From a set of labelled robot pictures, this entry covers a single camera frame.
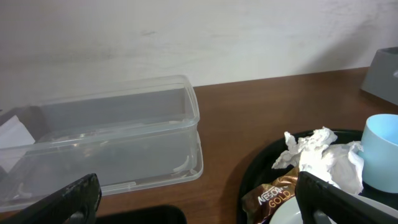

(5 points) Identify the white tissue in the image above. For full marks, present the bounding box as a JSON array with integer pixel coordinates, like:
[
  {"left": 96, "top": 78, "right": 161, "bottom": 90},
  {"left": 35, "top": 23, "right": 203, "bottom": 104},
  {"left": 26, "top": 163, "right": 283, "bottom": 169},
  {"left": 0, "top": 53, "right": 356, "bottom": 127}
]
[{"left": 272, "top": 127, "right": 364, "bottom": 195}]

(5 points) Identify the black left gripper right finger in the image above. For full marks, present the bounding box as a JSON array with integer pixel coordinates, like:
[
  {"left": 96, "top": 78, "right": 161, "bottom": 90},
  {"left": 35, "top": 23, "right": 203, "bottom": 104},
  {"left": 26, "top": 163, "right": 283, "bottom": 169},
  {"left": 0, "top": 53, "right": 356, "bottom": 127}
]
[{"left": 295, "top": 171, "right": 397, "bottom": 224}]

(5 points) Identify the white label on bin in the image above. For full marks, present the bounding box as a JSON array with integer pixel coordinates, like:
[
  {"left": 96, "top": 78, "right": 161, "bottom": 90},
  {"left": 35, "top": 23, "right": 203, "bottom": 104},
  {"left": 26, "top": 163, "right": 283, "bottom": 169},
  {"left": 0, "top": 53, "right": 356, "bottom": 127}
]
[{"left": 1, "top": 116, "right": 35, "bottom": 173}]

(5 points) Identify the black rectangular tray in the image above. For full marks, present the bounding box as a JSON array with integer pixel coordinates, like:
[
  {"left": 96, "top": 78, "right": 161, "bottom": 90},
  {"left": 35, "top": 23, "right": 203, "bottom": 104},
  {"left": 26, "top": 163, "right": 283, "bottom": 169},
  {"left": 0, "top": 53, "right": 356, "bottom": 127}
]
[{"left": 95, "top": 205, "right": 187, "bottom": 224}]

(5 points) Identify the grey plate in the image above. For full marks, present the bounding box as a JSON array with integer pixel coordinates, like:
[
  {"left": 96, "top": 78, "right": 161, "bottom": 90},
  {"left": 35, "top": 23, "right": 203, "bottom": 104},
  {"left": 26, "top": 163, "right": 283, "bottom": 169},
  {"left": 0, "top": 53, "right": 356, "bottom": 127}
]
[{"left": 269, "top": 195, "right": 397, "bottom": 224}]

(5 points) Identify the grey dishwasher rack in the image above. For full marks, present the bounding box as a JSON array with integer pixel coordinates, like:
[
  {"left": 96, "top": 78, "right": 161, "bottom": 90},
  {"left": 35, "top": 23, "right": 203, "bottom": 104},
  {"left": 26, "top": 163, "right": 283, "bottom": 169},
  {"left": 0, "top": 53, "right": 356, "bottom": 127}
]
[{"left": 361, "top": 47, "right": 397, "bottom": 105}]

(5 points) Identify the light blue cup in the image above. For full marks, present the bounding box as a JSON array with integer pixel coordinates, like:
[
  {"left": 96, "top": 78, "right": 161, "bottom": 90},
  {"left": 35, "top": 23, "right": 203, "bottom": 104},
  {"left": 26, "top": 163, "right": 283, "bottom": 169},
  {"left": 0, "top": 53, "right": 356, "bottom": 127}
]
[{"left": 359, "top": 114, "right": 397, "bottom": 194}]

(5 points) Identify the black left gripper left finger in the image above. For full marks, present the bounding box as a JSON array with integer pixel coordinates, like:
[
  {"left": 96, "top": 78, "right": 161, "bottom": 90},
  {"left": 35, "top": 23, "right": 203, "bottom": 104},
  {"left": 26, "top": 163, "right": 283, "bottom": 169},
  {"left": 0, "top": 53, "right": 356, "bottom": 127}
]
[{"left": 1, "top": 173, "right": 102, "bottom": 224}]

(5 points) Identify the round black tray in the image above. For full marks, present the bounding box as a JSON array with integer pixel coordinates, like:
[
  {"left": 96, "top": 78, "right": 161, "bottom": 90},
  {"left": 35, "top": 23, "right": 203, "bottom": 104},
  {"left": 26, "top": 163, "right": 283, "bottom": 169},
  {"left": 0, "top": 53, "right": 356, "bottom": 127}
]
[{"left": 237, "top": 129, "right": 397, "bottom": 224}]

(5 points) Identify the clear plastic bin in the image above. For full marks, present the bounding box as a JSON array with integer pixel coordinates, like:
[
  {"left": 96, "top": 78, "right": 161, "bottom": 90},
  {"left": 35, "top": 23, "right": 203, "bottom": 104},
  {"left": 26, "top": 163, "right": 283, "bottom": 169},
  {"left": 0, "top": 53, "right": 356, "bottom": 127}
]
[{"left": 1, "top": 75, "right": 203, "bottom": 212}]

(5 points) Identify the brown Nescafe Gold sachet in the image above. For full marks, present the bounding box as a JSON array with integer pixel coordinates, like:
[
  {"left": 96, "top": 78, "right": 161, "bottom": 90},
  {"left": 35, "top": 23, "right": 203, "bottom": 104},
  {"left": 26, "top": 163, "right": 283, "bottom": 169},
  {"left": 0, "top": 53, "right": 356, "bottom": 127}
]
[{"left": 241, "top": 167, "right": 299, "bottom": 224}]

